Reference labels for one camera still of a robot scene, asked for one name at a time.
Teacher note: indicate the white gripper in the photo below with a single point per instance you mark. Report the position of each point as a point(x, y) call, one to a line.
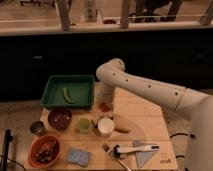
point(105, 94)

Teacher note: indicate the red apple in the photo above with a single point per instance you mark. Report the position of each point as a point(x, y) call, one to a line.
point(105, 107)

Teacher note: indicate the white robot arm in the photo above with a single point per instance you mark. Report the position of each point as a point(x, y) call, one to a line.
point(194, 105)

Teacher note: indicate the white paper cup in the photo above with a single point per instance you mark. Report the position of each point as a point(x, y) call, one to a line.
point(105, 126)

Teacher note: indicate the small green cup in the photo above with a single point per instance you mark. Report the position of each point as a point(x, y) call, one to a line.
point(83, 125)

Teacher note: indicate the small metal cup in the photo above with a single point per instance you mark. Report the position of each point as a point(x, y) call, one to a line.
point(38, 128)

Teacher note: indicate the green pepper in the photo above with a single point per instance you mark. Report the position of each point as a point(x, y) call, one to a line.
point(66, 96)

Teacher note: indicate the green plastic tray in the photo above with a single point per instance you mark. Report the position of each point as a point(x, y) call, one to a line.
point(80, 89)

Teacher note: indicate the wooden board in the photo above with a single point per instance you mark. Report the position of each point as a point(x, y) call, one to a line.
point(145, 121)

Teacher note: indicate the dark red bowl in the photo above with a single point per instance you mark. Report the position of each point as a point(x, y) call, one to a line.
point(59, 118)

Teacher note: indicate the blue sponge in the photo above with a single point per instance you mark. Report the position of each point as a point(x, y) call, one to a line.
point(79, 157)

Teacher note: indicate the grey folded cloth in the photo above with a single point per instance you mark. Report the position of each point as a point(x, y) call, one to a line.
point(143, 157)

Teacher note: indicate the orange bowl with food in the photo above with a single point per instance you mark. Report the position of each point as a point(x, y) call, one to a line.
point(44, 152)

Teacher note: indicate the black stand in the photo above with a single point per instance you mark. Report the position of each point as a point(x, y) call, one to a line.
point(5, 149)

